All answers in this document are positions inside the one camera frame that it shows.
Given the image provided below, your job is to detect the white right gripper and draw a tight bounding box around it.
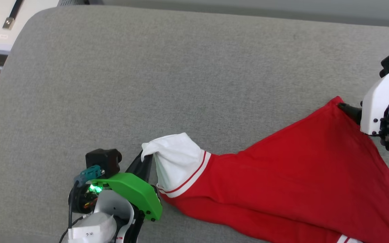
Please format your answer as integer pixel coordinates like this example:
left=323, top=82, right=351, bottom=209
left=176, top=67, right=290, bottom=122
left=337, top=72, right=389, bottom=135

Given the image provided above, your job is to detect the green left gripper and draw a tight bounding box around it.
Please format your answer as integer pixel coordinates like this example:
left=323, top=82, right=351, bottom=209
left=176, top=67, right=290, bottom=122
left=69, top=152, right=163, bottom=221

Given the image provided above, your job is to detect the red and white shirt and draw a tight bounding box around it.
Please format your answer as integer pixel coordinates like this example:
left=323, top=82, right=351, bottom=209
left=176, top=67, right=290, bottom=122
left=141, top=96, right=389, bottom=243

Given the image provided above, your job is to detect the grey perforated metal box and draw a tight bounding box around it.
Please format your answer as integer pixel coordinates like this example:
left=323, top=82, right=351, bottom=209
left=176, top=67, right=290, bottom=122
left=58, top=0, right=90, bottom=6

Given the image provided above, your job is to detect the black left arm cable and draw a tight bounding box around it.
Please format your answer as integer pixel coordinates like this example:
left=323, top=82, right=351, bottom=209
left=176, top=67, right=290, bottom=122
left=59, top=165, right=105, bottom=243

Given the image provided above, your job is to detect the white paper cable label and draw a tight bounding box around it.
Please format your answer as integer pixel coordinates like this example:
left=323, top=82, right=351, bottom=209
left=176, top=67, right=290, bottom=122
left=68, top=212, right=117, bottom=243

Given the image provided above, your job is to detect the black strap with metal end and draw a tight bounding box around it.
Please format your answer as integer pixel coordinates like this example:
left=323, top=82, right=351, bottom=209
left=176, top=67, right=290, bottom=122
left=2, top=0, right=24, bottom=30

